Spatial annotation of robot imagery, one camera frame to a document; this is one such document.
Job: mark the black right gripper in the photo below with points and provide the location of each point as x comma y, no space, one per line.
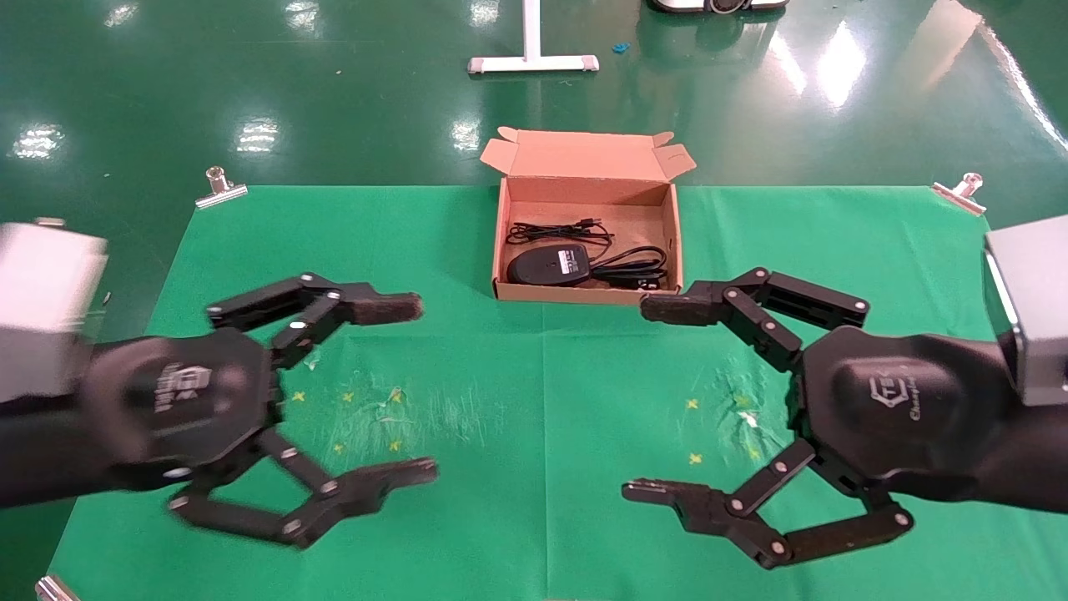
901,405

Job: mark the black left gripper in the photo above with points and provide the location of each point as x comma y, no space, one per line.
183,401

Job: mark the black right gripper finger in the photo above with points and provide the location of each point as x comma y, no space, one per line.
676,307

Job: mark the open brown cardboard box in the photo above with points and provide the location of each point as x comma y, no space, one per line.
584,167

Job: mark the green table cloth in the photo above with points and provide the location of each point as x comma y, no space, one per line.
542,401

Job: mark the silver metal binder clip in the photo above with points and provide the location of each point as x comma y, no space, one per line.
54,589
221,194
959,196

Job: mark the white T-shaped stand base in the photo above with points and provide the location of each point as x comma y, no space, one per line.
531,60

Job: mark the black and white machine base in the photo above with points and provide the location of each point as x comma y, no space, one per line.
717,5

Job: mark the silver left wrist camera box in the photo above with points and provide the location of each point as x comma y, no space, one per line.
42,309

